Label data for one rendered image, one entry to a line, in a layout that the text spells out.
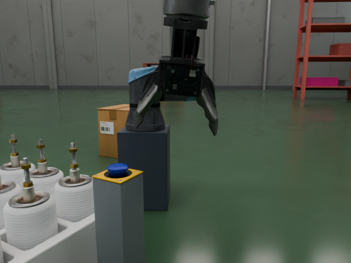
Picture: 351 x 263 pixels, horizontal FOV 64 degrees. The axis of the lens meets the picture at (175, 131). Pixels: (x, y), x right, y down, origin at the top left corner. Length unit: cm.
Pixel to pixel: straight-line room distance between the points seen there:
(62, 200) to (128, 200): 21
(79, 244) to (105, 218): 13
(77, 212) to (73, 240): 7
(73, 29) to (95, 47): 98
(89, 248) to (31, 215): 16
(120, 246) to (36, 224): 17
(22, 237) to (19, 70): 1165
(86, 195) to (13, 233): 16
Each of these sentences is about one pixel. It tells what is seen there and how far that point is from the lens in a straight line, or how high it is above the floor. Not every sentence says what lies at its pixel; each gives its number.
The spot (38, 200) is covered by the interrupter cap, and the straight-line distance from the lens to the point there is 65.
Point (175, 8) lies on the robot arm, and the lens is 46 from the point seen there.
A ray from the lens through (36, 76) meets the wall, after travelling 1191.
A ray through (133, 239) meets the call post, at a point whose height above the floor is 18.
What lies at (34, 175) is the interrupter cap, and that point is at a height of 25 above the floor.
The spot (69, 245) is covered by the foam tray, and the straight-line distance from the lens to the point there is 66.
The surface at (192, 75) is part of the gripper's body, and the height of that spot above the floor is 50.
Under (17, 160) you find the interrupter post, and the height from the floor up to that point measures 27.
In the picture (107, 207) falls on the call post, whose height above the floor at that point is 26.
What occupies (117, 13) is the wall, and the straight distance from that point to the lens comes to 1100.
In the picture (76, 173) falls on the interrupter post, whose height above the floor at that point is 27.
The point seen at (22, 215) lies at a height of 24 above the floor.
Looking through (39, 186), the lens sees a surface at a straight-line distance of 78.
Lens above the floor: 50
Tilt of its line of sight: 11 degrees down
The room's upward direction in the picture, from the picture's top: straight up
